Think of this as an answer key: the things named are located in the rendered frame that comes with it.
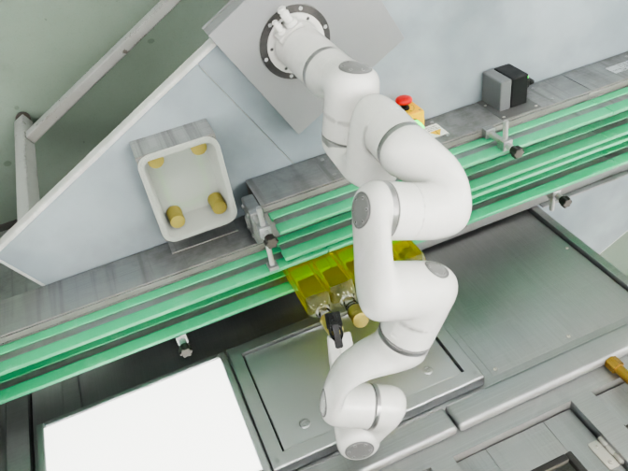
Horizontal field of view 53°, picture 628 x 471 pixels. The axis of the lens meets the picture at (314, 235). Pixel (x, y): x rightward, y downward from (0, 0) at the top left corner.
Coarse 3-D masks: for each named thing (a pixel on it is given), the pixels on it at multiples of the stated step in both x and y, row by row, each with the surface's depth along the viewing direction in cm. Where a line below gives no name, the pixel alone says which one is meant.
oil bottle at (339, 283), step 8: (320, 256) 143; (328, 256) 142; (312, 264) 143; (320, 264) 140; (328, 264) 140; (336, 264) 140; (320, 272) 139; (328, 272) 138; (336, 272) 138; (344, 272) 137; (328, 280) 136; (336, 280) 136; (344, 280) 135; (352, 280) 135; (328, 288) 135; (336, 288) 134; (344, 288) 134; (352, 288) 134; (336, 296) 134; (344, 296) 134; (336, 304) 135
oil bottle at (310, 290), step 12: (300, 264) 142; (288, 276) 143; (300, 276) 139; (312, 276) 138; (300, 288) 136; (312, 288) 135; (324, 288) 135; (300, 300) 139; (312, 300) 133; (324, 300) 133; (312, 312) 134
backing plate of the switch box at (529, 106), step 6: (480, 102) 162; (528, 102) 158; (534, 102) 158; (486, 108) 159; (492, 108) 158; (510, 108) 157; (516, 108) 157; (522, 108) 156; (528, 108) 156; (534, 108) 155; (498, 114) 156; (504, 114) 155; (510, 114) 155; (516, 114) 154; (504, 120) 153
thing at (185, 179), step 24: (192, 144) 129; (216, 144) 131; (144, 168) 129; (168, 168) 138; (192, 168) 140; (216, 168) 139; (168, 192) 141; (192, 192) 143; (216, 192) 146; (192, 216) 145; (216, 216) 144; (168, 240) 140
